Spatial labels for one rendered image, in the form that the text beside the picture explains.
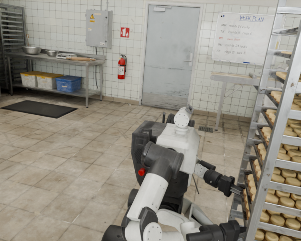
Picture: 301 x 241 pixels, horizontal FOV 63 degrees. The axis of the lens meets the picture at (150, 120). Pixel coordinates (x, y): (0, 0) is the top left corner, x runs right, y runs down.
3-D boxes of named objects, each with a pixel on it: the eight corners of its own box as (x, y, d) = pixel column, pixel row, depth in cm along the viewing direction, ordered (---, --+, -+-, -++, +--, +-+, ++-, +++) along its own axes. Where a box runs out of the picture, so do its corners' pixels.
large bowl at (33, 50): (17, 53, 505) (16, 46, 500) (30, 53, 541) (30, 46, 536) (33, 55, 497) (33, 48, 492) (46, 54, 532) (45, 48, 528)
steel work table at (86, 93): (8, 95, 525) (3, 48, 493) (31, 89, 591) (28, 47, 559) (88, 108, 482) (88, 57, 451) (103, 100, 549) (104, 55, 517)
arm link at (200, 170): (205, 181, 137) (189, 173, 144) (211, 186, 145) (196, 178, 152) (215, 164, 139) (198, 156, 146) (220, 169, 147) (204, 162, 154)
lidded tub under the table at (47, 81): (35, 87, 515) (34, 75, 507) (49, 83, 558) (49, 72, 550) (51, 90, 507) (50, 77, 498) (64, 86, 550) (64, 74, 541)
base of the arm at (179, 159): (135, 169, 94) (145, 140, 93) (144, 164, 106) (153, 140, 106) (173, 183, 90) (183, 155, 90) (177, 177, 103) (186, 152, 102)
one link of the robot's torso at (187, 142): (123, 199, 114) (126, 127, 102) (144, 165, 145) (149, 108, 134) (186, 215, 107) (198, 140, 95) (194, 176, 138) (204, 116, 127)
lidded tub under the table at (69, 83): (54, 90, 505) (53, 77, 496) (67, 86, 548) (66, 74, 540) (71, 93, 497) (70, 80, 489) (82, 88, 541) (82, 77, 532)
